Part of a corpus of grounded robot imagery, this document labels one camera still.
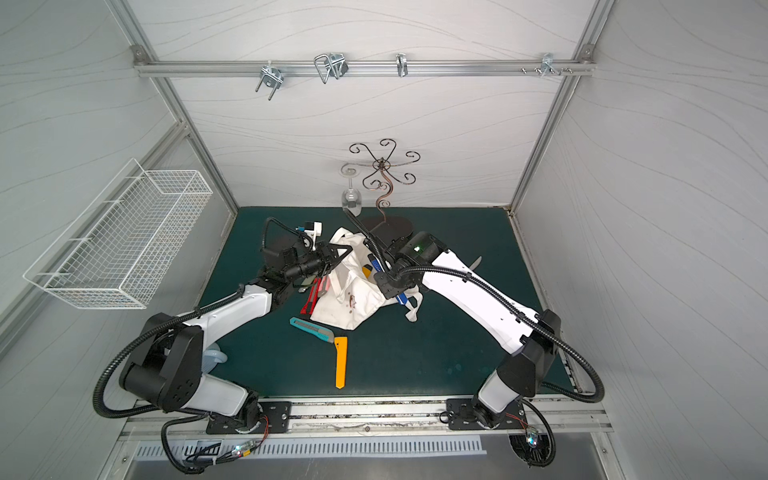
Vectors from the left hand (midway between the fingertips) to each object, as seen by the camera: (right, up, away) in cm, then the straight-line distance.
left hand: (353, 250), depth 79 cm
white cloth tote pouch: (-1, -13, +3) cm, 14 cm away
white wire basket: (-54, -1, -13) cm, 55 cm away
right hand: (+11, -7, -4) cm, 14 cm away
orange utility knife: (-4, -31, +3) cm, 32 cm away
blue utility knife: (+13, -13, +1) cm, 18 cm away
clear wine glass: (-3, +16, +15) cm, 22 cm away
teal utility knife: (-11, -25, +9) cm, 29 cm away
